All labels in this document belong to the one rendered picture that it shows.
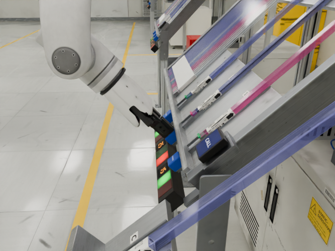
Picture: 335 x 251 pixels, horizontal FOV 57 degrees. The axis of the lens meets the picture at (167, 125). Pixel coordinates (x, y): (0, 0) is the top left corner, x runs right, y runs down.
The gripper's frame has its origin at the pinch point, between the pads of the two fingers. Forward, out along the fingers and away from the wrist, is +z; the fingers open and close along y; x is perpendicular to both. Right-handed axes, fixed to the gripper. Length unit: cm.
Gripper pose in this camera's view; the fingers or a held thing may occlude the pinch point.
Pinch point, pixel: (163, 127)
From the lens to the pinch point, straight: 69.8
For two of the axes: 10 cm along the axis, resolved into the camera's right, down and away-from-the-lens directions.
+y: 0.6, 4.2, -9.0
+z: 6.9, 6.4, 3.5
